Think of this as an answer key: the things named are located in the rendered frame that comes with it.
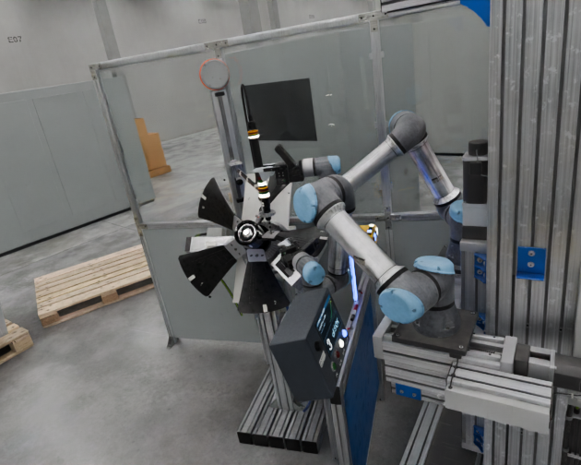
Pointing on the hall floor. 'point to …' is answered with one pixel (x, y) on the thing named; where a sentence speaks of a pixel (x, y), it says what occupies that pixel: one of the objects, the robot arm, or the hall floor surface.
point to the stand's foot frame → (282, 423)
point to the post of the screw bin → (331, 428)
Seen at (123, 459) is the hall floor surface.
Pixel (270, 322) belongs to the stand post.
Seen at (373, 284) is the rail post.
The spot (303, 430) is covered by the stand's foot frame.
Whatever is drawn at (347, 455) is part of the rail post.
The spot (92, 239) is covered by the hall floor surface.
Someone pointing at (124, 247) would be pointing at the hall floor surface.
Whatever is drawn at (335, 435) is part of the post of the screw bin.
